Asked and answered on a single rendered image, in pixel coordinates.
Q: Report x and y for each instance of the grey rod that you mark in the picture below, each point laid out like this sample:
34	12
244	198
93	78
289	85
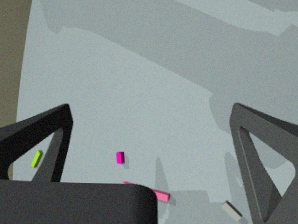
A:
231	210

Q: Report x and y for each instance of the short magenta rod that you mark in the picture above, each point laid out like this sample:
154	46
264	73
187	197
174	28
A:
120	157

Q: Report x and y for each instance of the pink rod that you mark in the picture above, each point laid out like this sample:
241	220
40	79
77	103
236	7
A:
161	195

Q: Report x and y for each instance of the lime green rod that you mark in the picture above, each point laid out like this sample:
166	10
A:
37	158

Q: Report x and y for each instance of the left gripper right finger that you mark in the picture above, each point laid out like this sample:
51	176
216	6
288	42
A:
262	195

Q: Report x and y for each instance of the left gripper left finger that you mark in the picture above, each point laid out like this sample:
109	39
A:
18	138

